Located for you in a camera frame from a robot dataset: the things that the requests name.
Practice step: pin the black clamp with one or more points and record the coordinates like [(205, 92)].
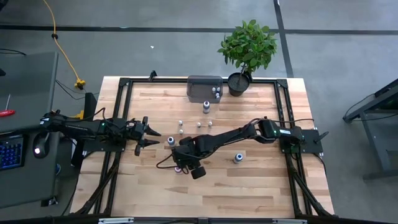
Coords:
[(152, 75)]

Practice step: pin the black backlit keyboard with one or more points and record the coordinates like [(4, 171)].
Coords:
[(11, 154)]

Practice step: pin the potted green plant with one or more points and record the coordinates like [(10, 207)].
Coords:
[(248, 46)]

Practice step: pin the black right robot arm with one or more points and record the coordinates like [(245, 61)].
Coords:
[(230, 135)]

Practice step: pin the black computer mouse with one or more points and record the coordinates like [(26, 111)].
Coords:
[(40, 146)]

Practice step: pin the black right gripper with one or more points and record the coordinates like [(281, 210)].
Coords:
[(186, 157)]

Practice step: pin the large blue food coloring bottle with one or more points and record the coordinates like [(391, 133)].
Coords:
[(238, 157)]

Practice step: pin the yellow plug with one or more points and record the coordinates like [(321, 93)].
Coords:
[(80, 115)]

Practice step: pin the large pink food coloring bottle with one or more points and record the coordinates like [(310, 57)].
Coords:
[(178, 170)]

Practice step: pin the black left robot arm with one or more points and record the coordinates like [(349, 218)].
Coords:
[(77, 127)]

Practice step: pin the clear plastic bin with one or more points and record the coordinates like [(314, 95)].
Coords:
[(199, 90)]

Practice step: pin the silver bracket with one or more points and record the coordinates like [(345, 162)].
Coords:
[(289, 221), (116, 221)]

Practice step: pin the large violet food coloring bottle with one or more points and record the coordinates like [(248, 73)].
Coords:
[(206, 107)]

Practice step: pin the grey desk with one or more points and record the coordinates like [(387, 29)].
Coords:
[(28, 87)]

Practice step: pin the large black food coloring bottle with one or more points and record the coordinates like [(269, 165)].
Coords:
[(171, 141)]

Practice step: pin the dark grey side table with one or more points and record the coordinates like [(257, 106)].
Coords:
[(388, 96)]

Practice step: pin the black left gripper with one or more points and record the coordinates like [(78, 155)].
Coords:
[(136, 130)]

